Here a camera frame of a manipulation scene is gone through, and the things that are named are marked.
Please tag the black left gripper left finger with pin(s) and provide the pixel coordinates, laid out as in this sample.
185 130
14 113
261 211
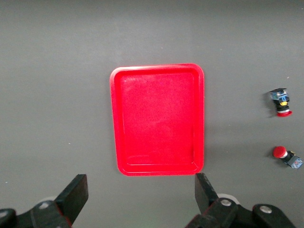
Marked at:
73 194

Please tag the red mushroom push button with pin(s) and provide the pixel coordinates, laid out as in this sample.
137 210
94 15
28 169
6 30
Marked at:
279 152
280 97

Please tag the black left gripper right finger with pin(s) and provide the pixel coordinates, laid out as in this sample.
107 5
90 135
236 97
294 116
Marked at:
204 192

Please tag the red plastic tray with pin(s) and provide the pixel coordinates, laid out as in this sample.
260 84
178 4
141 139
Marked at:
156 118

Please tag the dark grey table mat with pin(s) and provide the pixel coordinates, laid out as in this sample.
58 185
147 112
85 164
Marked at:
47 71

